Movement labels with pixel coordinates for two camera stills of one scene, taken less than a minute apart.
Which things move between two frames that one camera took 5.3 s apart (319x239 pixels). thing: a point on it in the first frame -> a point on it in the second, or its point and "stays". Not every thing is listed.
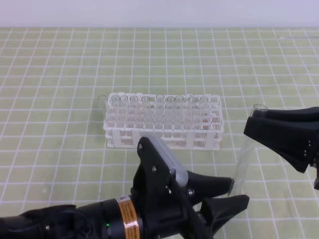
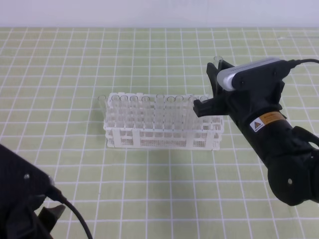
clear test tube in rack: [146, 112] stays
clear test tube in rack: [115, 105] stays
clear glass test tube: [248, 150] -> [216, 59]
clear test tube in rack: [179, 112] stays
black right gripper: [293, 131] -> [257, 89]
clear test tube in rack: [134, 106] stays
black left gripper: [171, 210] -> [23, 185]
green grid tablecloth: [53, 154] stays
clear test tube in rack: [171, 113] stays
